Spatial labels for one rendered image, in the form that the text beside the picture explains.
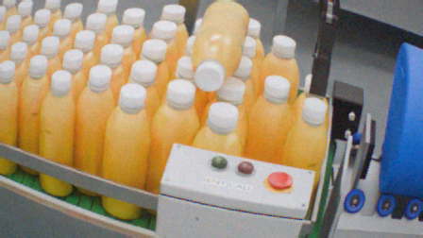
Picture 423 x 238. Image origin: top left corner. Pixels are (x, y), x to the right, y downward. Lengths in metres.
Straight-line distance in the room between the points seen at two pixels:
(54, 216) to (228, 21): 0.44
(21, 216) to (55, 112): 0.24
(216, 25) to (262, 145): 0.19
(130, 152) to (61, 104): 0.14
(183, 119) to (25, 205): 0.35
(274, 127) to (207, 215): 0.26
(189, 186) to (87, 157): 0.28
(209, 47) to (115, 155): 0.20
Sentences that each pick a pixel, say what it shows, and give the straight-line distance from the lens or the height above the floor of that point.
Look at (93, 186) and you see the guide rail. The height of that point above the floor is 0.96.
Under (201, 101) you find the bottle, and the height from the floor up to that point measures 1.07.
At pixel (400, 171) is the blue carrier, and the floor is 1.06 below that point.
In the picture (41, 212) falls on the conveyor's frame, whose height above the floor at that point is 0.87.
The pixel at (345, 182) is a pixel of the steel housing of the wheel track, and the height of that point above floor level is 0.93.
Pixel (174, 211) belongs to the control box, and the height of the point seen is 1.06.
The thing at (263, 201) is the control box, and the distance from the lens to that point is 1.38.
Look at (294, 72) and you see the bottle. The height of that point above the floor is 1.07.
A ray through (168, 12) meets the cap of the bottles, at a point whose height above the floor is 1.12.
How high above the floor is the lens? 1.89
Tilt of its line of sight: 31 degrees down
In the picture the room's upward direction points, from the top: 10 degrees clockwise
